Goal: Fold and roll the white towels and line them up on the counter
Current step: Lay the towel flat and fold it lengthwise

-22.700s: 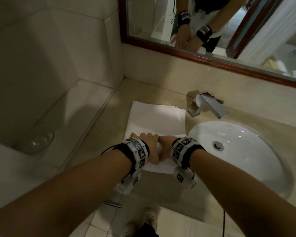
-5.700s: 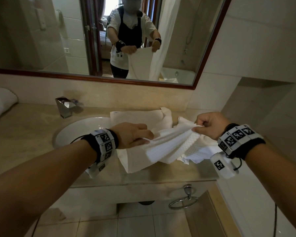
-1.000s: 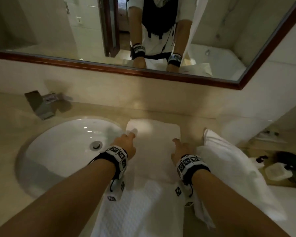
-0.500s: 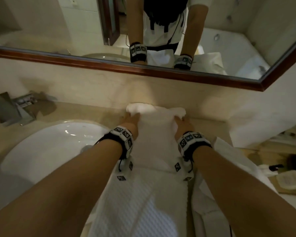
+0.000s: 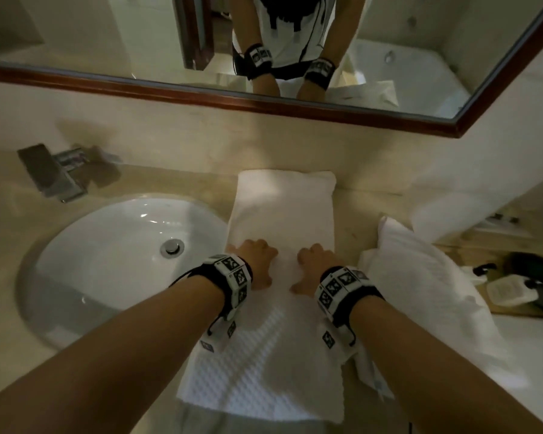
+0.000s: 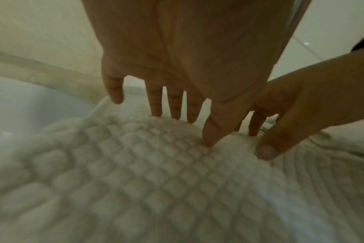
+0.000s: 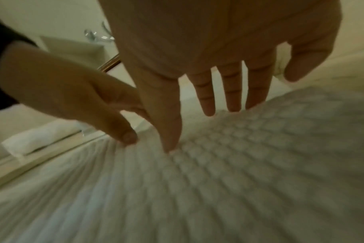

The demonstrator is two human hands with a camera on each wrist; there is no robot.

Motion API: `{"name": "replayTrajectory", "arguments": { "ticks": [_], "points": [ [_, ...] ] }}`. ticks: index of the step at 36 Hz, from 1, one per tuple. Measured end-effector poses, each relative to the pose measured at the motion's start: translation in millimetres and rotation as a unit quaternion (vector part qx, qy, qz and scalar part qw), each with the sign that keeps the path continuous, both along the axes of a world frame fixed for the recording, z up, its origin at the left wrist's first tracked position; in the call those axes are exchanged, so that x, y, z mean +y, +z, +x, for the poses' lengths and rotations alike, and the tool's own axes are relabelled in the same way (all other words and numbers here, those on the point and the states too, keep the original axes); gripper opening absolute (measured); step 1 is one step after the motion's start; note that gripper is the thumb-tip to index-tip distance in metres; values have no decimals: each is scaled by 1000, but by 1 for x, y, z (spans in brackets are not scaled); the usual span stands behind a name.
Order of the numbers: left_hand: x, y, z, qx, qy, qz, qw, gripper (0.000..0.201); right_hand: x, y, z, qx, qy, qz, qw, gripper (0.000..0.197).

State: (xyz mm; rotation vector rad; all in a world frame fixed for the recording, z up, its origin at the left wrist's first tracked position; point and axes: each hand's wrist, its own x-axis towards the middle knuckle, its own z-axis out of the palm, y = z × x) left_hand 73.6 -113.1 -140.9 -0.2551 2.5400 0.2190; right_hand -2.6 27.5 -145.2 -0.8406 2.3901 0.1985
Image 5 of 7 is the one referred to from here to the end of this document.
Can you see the white oval sink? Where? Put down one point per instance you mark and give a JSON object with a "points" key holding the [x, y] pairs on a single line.
{"points": [[117, 248]]}

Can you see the white bathtub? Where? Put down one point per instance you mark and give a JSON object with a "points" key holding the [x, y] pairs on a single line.
{"points": [[534, 357]]}

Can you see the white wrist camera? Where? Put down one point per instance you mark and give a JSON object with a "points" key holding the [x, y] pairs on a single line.
{"points": [[217, 339], [329, 341]]}

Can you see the person's right forearm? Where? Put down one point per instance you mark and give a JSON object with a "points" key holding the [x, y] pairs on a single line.
{"points": [[434, 370]]}

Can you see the wooden framed wall mirror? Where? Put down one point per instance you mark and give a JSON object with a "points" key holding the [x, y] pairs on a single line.
{"points": [[95, 31]]}

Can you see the black left wrist marker band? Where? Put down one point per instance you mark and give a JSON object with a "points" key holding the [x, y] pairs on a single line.
{"points": [[235, 275]]}

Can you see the small amenity tray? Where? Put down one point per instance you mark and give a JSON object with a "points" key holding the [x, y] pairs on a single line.
{"points": [[495, 223]]}

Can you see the black wrist marker band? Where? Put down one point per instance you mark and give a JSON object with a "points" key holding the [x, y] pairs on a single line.
{"points": [[235, 275], [339, 289]]}

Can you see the person's left forearm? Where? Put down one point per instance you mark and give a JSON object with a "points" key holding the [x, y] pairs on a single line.
{"points": [[95, 357]]}

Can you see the person's left hand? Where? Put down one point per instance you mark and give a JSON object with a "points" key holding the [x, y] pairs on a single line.
{"points": [[255, 259]]}

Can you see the small white pump bottle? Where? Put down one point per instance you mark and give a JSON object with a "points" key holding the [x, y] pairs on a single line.
{"points": [[477, 276]]}

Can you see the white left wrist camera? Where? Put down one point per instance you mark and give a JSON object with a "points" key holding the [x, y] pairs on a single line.
{"points": [[217, 339]]}

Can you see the person's right hand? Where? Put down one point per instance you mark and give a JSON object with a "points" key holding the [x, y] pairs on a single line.
{"points": [[319, 264]]}

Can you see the chrome faucet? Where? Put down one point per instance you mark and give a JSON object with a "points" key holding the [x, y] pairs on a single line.
{"points": [[50, 171]]}

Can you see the wooden bathtub ledge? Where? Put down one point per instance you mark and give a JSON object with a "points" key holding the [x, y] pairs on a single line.
{"points": [[488, 253]]}

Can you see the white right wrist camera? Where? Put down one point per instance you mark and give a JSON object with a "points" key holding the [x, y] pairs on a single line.
{"points": [[329, 341]]}

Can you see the white towel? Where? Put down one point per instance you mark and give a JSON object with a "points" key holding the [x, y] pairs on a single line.
{"points": [[280, 207], [425, 275]]}

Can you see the black right wrist marker band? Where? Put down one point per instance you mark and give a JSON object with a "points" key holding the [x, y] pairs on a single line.
{"points": [[339, 289]]}

